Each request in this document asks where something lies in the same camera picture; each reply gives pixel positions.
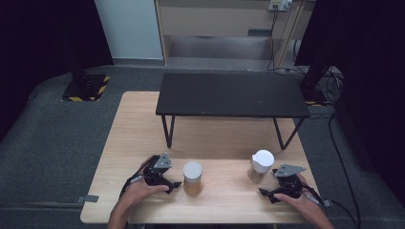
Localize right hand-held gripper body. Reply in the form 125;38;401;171
274;163;308;199

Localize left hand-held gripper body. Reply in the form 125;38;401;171
142;152;175;188

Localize orange powder jar lid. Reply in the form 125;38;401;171
182;160;203;197

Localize powder jar with spout lid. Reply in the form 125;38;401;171
247;149;275;183

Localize black metal shelf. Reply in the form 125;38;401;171
155;73;311;151

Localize person's right hand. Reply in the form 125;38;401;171
273;176;325;220

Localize person's left hand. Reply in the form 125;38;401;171
122;156;170;208

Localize striped black stand base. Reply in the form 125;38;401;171
60;47;112;103

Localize black curtain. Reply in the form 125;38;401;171
0;0;115;142
295;0;405;206

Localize white panel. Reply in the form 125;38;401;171
94;0;164;61

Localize wooden cabinet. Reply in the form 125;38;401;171
154;0;308;69

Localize white power outlet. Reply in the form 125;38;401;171
267;0;293;12

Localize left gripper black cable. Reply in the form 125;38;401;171
118;155;155;198

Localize black stand with cables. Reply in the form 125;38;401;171
299;61;333;107

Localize black outlet cables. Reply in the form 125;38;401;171
266;6;299;74

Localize grey cabinet handle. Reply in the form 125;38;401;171
247;29;272;37

